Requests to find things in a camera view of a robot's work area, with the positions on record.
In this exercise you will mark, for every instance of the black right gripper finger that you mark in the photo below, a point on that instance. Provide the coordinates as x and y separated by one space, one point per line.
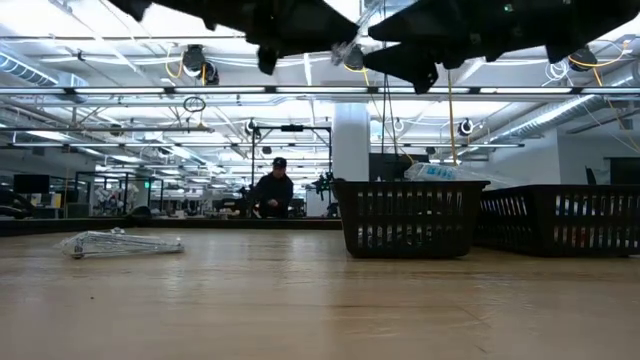
415 62
425 25

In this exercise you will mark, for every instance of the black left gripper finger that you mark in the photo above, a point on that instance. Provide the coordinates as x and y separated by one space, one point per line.
325 35

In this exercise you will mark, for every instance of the black slotted plastic basket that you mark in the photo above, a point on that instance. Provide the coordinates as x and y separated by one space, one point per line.
590 221
410 221

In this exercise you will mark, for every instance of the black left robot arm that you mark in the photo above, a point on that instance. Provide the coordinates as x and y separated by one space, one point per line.
200 7

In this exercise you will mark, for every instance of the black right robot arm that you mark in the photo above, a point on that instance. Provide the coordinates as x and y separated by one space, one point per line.
575 20

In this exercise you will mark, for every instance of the white building column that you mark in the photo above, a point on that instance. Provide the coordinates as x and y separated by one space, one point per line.
350 140

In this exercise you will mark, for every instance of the black screen behind baskets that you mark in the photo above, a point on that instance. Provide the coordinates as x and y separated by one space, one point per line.
385 167

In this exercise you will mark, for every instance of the person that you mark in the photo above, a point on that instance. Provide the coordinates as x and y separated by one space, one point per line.
274 192

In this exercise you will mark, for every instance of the black background chair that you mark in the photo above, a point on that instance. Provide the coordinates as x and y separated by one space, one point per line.
591 177

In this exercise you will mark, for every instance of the large black background monitor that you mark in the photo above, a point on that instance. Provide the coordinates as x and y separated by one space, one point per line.
622 172

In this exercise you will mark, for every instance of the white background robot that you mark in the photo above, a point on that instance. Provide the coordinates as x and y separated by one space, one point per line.
117 197

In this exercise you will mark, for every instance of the small black background monitor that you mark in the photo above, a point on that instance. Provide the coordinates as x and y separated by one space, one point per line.
31 184

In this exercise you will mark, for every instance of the black background station frame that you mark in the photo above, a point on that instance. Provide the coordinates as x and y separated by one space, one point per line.
291 128

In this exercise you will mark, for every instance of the low black background frame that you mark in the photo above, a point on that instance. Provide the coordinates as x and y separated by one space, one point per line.
120 173

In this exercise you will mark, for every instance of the black aluminium table frame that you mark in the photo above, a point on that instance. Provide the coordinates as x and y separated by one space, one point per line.
200 223

